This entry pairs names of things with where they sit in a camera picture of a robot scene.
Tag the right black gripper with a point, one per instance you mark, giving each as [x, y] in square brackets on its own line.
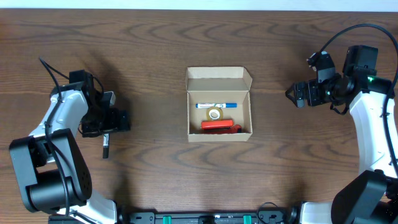
[310, 87]

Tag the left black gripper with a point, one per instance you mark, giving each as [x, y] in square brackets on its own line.
[112, 125]

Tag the black capped marker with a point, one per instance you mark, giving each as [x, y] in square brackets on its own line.
[105, 146]

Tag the red box cutter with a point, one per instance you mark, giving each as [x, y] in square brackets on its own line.
[230, 130]

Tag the blue capped whiteboard marker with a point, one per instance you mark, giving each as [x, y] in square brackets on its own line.
[217, 105]

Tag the clear yellow tape roll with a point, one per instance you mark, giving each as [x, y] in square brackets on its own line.
[214, 113]

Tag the brown cardboard box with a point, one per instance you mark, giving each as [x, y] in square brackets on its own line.
[218, 85]

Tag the red black stapler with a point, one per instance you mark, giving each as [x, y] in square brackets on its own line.
[217, 124]

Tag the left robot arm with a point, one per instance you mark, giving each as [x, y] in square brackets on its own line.
[51, 172]

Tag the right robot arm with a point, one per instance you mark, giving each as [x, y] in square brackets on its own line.
[372, 196]

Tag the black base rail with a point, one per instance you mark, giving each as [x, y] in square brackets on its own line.
[273, 216]

